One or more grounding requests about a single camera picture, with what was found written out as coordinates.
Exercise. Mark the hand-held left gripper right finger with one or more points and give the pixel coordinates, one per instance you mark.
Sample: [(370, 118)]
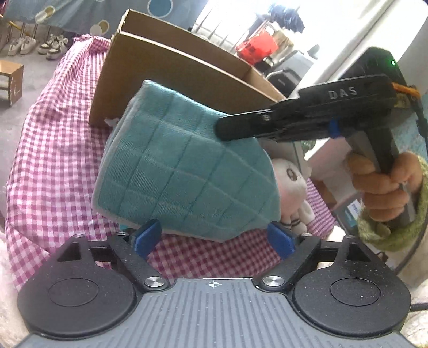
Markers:
[(282, 242)]

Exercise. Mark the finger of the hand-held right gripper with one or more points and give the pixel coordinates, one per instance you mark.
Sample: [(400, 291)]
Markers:
[(240, 127)]

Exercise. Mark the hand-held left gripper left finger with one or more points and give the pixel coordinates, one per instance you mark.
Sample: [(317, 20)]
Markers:
[(147, 237)]

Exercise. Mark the pink plush doll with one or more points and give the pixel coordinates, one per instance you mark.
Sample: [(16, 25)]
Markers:
[(294, 187)]

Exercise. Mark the teal quilted towel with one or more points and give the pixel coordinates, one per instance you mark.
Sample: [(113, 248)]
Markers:
[(174, 160)]

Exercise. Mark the brown cardboard box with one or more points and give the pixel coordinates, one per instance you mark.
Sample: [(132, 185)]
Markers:
[(133, 73)]

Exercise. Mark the person's right hand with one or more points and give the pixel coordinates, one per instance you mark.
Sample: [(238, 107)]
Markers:
[(374, 194)]

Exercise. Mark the dark printed carton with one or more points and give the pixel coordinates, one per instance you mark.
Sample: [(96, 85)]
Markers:
[(347, 217)]

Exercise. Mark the red plastic bag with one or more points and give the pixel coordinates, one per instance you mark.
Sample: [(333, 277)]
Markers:
[(257, 47)]

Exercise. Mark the beige towel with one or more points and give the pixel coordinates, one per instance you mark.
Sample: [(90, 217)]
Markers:
[(282, 40)]

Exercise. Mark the dark blue garments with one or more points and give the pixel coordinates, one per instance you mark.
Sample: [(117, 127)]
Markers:
[(287, 16)]

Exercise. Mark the pink checkered tablecloth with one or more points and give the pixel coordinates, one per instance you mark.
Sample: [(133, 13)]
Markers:
[(53, 167)]

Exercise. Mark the white fluffy blanket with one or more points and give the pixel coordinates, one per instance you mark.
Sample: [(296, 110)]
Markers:
[(8, 301)]

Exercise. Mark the wooden stool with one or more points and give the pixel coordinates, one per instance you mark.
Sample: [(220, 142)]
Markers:
[(11, 72)]

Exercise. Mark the yellow bamboo stick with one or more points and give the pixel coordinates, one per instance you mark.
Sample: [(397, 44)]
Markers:
[(18, 28)]

